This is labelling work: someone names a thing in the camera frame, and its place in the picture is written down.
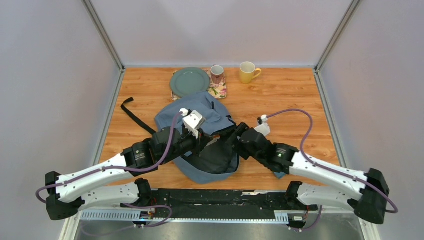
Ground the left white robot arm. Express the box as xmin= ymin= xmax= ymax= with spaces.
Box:
xmin=45 ymin=127 xmax=214 ymax=221

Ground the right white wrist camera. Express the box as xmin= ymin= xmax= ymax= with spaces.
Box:
xmin=254 ymin=114 xmax=271 ymax=137

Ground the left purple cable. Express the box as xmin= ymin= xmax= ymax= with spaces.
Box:
xmin=35 ymin=110 xmax=185 ymax=229

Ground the green ceramic plate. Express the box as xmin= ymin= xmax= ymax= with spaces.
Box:
xmin=169 ymin=67 xmax=210 ymax=98

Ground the blue-grey fabric backpack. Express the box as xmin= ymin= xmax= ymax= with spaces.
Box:
xmin=120 ymin=91 xmax=241 ymax=185

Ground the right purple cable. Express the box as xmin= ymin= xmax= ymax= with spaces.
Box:
xmin=264 ymin=108 xmax=399 ymax=232

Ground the yellow ceramic mug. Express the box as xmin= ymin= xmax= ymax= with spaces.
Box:
xmin=239 ymin=61 xmax=262 ymax=84

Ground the floral serving tray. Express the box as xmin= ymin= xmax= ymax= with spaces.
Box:
xmin=171 ymin=68 xmax=228 ymax=101

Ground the pink patterned mug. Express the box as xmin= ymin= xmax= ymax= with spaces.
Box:
xmin=210 ymin=65 xmax=225 ymax=85

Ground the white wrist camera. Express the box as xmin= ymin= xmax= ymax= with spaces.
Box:
xmin=254 ymin=114 xmax=271 ymax=137
xmin=179 ymin=108 xmax=206 ymax=139

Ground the purple cable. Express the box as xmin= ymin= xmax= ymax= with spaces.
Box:
xmin=264 ymin=108 xmax=399 ymax=232
xmin=35 ymin=110 xmax=185 ymax=229

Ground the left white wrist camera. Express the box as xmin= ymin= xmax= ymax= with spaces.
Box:
xmin=179 ymin=108 xmax=206 ymax=139

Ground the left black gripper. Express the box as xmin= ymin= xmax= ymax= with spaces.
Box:
xmin=160 ymin=128 xmax=215 ymax=166

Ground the small teal wallet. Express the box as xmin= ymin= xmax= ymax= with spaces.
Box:
xmin=273 ymin=172 xmax=286 ymax=179

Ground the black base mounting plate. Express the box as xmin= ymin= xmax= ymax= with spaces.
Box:
xmin=134 ymin=188 xmax=318 ymax=220

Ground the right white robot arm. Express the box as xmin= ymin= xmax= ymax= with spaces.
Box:
xmin=226 ymin=122 xmax=390 ymax=225

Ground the aluminium front frame rail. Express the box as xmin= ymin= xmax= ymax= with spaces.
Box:
xmin=59 ymin=187 xmax=380 ymax=240

